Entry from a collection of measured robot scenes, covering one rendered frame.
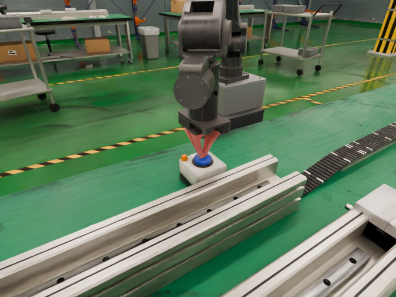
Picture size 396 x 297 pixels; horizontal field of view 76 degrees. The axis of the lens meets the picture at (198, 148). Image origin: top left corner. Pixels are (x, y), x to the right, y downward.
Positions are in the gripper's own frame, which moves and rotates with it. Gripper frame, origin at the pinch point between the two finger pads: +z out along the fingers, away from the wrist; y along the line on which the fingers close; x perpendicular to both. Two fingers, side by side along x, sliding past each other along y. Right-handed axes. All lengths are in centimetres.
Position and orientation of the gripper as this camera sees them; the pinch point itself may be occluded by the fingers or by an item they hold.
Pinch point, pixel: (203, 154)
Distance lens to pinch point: 56.0
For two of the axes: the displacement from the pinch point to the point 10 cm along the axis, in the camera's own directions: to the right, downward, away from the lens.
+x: 8.5, -2.7, 4.5
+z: 0.0, 8.6, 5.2
